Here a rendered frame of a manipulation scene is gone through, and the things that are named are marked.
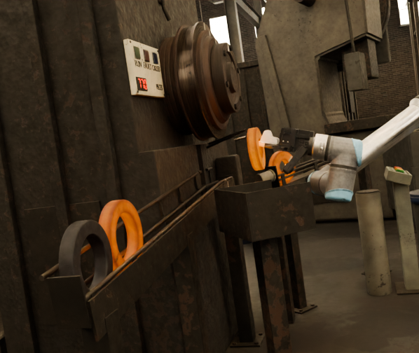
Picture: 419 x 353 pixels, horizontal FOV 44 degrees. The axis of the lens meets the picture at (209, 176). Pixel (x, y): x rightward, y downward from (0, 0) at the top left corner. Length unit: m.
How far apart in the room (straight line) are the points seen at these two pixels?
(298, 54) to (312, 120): 0.60
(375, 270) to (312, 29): 2.62
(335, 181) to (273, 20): 3.27
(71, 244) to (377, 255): 1.90
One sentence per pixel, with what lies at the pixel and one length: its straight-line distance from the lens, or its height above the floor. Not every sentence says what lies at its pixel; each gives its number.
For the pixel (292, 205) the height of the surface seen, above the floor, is 0.66.
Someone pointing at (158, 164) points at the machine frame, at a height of 0.82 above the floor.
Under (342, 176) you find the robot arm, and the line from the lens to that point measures 1.80.
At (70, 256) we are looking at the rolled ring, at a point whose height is 0.69.
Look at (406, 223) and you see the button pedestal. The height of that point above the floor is 0.34.
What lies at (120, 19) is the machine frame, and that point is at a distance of 1.79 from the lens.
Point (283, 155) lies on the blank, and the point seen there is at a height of 0.76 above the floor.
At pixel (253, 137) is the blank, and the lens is 1.82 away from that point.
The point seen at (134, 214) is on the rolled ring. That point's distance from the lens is 1.34.
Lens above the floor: 0.87
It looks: 4 degrees down
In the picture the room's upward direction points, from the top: 8 degrees counter-clockwise
